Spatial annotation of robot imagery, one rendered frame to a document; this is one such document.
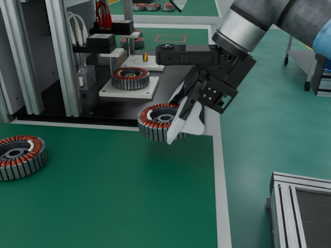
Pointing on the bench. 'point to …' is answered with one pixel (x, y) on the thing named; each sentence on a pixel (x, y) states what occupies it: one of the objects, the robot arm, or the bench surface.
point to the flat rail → (74, 2)
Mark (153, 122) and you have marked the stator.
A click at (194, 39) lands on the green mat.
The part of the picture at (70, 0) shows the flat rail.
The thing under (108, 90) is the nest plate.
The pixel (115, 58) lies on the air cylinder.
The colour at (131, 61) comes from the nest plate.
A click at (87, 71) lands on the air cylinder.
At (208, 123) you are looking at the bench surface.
